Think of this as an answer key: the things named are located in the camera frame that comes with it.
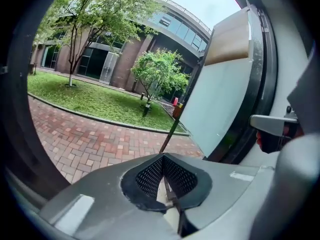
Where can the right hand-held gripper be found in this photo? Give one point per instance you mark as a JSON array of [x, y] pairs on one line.
[[300, 184]]

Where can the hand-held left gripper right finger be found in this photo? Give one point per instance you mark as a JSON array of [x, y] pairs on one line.
[[225, 196]]

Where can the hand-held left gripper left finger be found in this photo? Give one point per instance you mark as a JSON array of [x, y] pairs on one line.
[[100, 204]]

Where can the black window frame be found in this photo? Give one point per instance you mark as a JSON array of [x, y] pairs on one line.
[[220, 104]]

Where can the grey stone curb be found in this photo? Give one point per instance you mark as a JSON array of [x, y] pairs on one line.
[[100, 118]]

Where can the brown paper sheet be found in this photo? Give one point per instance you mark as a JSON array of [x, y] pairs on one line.
[[227, 41]]

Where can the wooden outdoor bin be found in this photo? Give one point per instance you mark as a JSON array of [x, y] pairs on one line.
[[178, 110]]

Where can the red outdoor sign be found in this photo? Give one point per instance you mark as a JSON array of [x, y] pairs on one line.
[[175, 101]]

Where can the black bollard lamp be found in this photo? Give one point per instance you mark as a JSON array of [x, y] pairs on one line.
[[142, 95], [146, 109]]

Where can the green grass lawn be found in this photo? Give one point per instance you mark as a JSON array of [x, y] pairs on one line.
[[87, 96]]

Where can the small bushy tree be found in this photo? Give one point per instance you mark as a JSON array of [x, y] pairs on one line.
[[160, 71]]

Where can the brick building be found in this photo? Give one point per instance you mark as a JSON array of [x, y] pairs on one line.
[[130, 56]]

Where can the large thin-trunk tree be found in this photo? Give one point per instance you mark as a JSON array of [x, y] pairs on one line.
[[100, 14]]

